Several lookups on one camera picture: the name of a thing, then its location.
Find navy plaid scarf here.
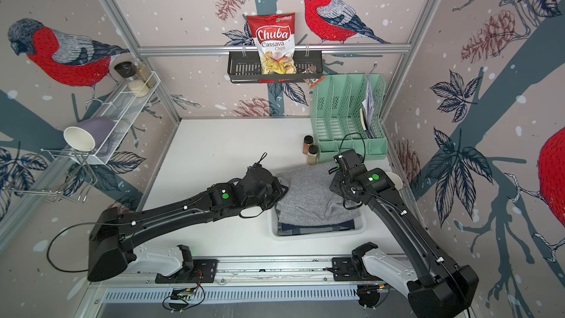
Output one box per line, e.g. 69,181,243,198
276,219,355,236

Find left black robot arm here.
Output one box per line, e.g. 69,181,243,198
88,163,289,282

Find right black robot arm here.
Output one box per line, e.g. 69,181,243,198
330,150,479,317

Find purple white cup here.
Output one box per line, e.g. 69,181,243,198
63,117,116,153

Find white plastic basket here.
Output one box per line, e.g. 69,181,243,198
267,209,367,241

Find black wire wall shelf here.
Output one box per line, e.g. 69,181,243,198
227,50,323,83

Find white wire wall shelf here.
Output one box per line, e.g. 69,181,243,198
70,72,161,165

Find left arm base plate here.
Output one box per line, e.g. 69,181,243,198
155,259,219,284

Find papers in organizer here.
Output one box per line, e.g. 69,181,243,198
360,74,376,138

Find green plastic file organizer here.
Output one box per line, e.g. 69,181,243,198
310,74,388,163

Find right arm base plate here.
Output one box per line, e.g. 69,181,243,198
325,256,383,282

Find dark green mug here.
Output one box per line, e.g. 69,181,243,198
386,172,404,191

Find brown spice bottle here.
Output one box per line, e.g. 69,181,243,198
303,135,314,155

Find beige spice bottle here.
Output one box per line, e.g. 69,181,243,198
307,144,319,165

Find wire cup holder rack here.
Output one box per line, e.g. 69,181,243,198
1,148,102,204

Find grey scarf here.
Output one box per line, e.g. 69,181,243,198
275,162,360,227

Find red Chuba chips bag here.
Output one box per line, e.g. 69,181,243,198
247,13,297,75

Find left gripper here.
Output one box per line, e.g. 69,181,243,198
243,176,293,211

